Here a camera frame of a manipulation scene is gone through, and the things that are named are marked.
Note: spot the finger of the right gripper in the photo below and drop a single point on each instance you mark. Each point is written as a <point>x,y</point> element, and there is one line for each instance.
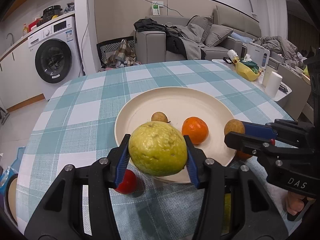
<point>248,144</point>
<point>261,131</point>

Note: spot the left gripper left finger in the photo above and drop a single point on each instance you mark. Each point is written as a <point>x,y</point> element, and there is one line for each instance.
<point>118,159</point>

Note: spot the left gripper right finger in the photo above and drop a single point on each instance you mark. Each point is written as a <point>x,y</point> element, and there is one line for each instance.
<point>195,164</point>

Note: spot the orange mandarin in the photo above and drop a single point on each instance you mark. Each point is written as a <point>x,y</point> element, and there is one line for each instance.
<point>242,156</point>
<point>196,129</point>

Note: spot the yellow-green guava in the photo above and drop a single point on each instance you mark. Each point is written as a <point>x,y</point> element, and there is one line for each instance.
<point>158,149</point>

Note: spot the pale yellow guava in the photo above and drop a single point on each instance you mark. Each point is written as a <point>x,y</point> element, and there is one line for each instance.
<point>226,214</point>

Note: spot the small brown longan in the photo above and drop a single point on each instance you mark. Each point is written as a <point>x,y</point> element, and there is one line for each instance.
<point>159,116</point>

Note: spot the right hand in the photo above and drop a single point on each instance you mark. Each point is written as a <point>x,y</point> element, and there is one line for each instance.
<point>294,202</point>

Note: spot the small red tomato left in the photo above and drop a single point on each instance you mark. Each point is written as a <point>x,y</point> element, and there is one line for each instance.
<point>129,183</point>

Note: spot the white paper roll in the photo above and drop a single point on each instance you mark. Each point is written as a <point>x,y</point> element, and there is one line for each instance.
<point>273,84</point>

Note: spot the teal checkered tablecloth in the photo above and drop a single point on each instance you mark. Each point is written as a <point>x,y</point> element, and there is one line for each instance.
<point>89,116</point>

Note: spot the yellow plastic bag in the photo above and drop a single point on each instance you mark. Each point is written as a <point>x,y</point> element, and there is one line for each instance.
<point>247,68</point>

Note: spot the plaid cloth on chair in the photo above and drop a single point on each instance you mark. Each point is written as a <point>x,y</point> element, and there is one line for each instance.
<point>123,57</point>

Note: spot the grey cushion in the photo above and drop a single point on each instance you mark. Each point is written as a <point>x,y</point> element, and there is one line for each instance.
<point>217,34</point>

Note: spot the black mesh chair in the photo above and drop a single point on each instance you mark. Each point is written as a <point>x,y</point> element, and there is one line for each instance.
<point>106,48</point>

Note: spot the dark clothes pile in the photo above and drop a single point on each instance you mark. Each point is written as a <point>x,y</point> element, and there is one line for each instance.
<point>155,42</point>

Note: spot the white washing machine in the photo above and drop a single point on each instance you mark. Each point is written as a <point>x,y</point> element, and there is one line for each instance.
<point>56,55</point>

